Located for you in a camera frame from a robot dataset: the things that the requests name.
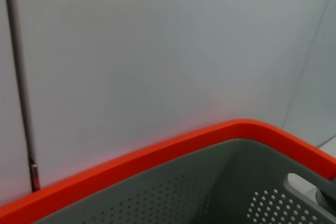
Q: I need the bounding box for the grey-green perforated storage bin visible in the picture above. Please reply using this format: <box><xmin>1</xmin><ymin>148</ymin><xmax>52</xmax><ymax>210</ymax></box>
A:
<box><xmin>34</xmin><ymin>137</ymin><xmax>336</xmax><ymax>224</ymax></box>

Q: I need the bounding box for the orange bin carry handle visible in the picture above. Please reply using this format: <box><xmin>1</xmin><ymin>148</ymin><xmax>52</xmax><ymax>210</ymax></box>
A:
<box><xmin>0</xmin><ymin>118</ymin><xmax>336</xmax><ymax>224</ymax></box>

